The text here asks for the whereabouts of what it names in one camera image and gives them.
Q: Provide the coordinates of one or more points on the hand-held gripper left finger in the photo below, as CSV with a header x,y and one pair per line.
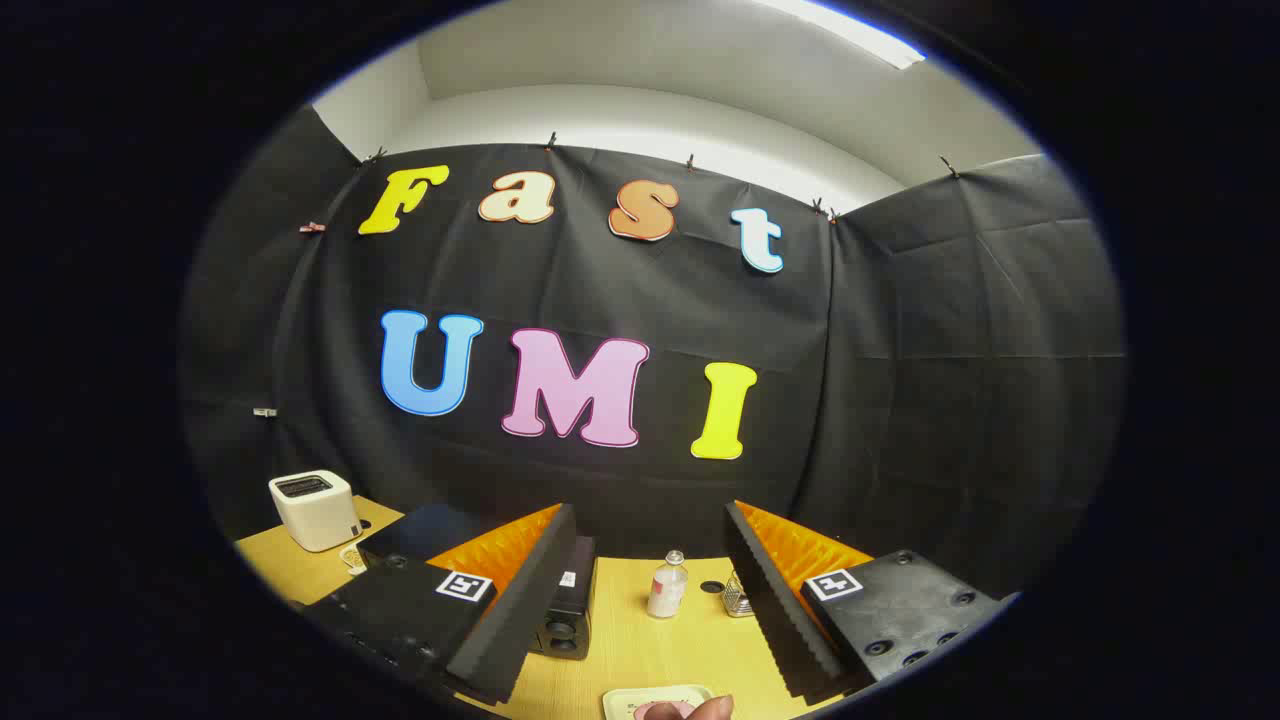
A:
x,y
535,600

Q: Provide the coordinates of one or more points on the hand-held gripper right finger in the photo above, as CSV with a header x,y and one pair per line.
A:
x,y
770,600

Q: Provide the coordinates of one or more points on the black toaster oven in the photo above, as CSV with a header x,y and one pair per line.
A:
x,y
572,610

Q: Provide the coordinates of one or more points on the pale green food tray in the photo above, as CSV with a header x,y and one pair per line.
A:
x,y
625,700

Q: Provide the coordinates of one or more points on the round pink food slice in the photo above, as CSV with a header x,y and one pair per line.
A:
x,y
662,712

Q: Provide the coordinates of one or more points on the white bread toaster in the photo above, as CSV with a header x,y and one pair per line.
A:
x,y
312,505

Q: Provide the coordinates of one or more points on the clear plastic bottle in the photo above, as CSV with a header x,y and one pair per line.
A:
x,y
667,592

